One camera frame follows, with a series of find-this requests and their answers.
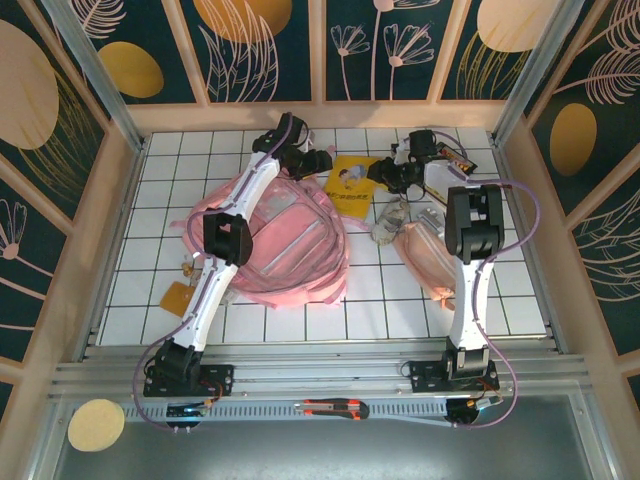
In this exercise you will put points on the yellow picture book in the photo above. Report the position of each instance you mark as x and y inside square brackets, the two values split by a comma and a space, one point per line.
[350, 195]

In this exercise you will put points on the grey white cloth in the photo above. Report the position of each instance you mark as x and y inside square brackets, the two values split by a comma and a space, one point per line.
[387, 225]

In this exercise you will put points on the silver clear metal gadget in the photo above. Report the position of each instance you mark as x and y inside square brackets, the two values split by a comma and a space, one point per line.
[431, 220]

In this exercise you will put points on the pink student backpack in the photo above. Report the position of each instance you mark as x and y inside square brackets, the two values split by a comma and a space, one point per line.
[300, 240]

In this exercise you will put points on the pale pink pencil pouch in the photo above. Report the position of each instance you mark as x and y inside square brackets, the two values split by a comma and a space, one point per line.
[425, 260]

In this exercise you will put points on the amber yellow tag pouch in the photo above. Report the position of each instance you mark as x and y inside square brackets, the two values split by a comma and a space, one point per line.
[175, 299]

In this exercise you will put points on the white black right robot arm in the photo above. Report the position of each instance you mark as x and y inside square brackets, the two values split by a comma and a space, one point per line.
[475, 225]

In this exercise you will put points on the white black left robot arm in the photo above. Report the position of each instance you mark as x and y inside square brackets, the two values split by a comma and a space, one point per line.
[225, 240]

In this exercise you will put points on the black board with yellow connectors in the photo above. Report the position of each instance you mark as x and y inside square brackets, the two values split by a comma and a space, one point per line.
[462, 161]

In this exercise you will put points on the orange black utility knife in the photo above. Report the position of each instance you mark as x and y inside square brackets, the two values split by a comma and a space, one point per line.
[340, 407]

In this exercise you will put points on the black right controller board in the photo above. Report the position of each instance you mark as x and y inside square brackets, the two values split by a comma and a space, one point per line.
[465, 410]

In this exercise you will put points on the black controller board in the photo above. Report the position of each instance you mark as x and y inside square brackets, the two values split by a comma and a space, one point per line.
[465, 410]
[182, 412]

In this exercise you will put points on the black left controller board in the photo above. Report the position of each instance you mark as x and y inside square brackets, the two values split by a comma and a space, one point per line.
[182, 412]

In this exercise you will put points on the round yellow sponge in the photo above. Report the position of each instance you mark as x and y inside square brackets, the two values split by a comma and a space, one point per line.
[95, 425]

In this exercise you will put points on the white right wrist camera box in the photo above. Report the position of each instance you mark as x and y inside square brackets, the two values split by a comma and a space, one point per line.
[400, 148]

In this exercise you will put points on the aluminium frame post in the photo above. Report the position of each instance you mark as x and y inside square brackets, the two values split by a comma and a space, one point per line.
[95, 75]
[535, 65]

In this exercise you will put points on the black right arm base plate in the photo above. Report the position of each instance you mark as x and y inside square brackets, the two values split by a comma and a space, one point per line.
[425, 375]

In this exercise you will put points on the aluminium mounting rail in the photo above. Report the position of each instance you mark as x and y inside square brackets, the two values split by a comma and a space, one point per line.
[325, 375]

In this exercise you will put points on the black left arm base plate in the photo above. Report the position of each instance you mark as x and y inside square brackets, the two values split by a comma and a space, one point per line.
[215, 377]

